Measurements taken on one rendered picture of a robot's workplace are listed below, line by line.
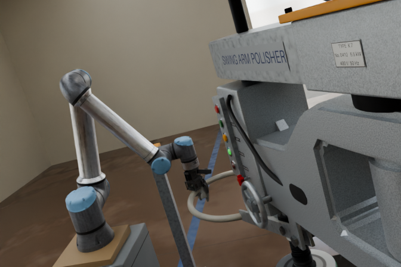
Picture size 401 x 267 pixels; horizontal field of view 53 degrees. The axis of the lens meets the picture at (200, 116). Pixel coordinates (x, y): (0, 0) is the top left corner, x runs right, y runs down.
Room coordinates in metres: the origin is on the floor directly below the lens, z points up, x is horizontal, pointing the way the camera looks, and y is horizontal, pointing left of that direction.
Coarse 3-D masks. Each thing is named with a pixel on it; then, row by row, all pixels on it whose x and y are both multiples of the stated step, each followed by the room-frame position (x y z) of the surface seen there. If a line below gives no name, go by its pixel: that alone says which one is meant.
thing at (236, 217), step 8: (216, 176) 2.12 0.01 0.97; (224, 176) 2.13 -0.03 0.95; (208, 184) 2.10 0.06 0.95; (192, 192) 2.01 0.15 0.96; (192, 200) 1.94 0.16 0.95; (192, 208) 1.84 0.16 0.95; (200, 216) 1.76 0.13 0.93; (208, 216) 1.73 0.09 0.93; (216, 216) 1.71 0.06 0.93; (224, 216) 1.69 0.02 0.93; (232, 216) 1.68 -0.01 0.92; (240, 216) 1.67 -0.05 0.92
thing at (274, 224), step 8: (248, 216) 1.57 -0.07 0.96; (272, 216) 1.53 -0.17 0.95; (272, 224) 1.31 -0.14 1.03; (280, 224) 1.23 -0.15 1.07; (288, 224) 1.17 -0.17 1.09; (280, 232) 1.22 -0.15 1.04; (288, 232) 1.18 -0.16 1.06; (304, 232) 1.06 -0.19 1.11; (296, 240) 1.06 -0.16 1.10; (304, 240) 1.06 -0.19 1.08; (312, 240) 1.04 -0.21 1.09
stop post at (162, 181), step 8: (160, 144) 2.84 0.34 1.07; (160, 176) 2.75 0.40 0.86; (160, 184) 2.76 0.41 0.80; (168, 184) 2.78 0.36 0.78; (160, 192) 2.76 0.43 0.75; (168, 192) 2.75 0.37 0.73; (168, 200) 2.75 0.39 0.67; (168, 208) 2.76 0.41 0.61; (176, 208) 2.79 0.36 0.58; (168, 216) 2.76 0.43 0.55; (176, 216) 2.75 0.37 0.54; (176, 224) 2.75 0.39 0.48; (176, 232) 2.76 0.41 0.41; (184, 232) 2.80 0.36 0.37; (176, 240) 2.76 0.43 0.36; (184, 240) 2.75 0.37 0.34; (184, 248) 2.75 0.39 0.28; (184, 256) 2.76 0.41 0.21; (192, 256) 2.81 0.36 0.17; (184, 264) 2.76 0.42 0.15; (192, 264) 2.75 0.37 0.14
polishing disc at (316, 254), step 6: (312, 252) 1.35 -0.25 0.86; (318, 252) 1.34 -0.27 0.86; (324, 252) 1.33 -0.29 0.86; (282, 258) 1.37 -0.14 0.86; (288, 258) 1.36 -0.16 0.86; (318, 258) 1.31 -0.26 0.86; (324, 258) 1.30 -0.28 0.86; (330, 258) 1.29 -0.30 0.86; (282, 264) 1.33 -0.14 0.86; (288, 264) 1.32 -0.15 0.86; (318, 264) 1.27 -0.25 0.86; (324, 264) 1.26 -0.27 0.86; (330, 264) 1.25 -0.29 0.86
